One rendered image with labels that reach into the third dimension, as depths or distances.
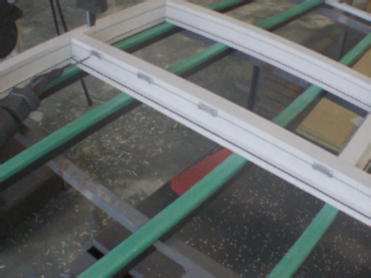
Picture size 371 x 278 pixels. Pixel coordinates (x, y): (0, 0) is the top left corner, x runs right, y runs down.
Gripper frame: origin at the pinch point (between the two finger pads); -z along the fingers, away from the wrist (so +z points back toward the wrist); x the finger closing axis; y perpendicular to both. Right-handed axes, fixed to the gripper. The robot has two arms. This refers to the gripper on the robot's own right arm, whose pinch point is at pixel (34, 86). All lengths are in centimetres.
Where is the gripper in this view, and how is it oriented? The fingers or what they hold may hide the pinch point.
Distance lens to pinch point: 113.2
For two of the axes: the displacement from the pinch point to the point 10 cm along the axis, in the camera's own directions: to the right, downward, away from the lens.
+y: -3.8, -6.8, -6.2
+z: -5.2, 7.1, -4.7
